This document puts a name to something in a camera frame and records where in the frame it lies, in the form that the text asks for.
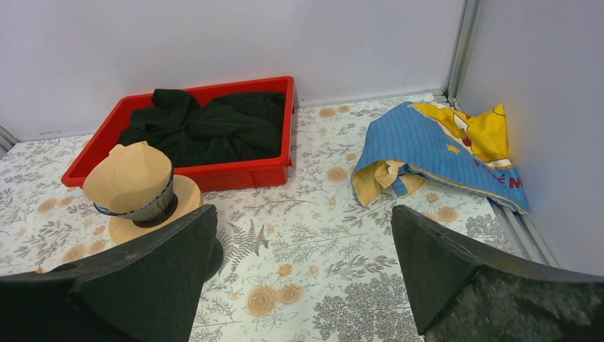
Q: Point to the blue and yellow cloth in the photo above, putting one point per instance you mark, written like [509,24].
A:
[416,142]

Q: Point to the red plastic bin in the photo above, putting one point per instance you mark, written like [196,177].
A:
[209,178]

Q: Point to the blue glass dripper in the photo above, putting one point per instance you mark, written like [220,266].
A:
[155,212]

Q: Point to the wooden ring holder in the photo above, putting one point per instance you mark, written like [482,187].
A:
[187,197]

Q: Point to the single brown paper filter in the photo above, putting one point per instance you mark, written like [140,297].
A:
[128,178]

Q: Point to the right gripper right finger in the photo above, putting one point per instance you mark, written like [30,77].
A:
[461,289]

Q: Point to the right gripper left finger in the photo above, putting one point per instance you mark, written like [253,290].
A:
[146,289]

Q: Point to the black cloth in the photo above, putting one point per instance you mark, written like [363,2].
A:
[230,128]

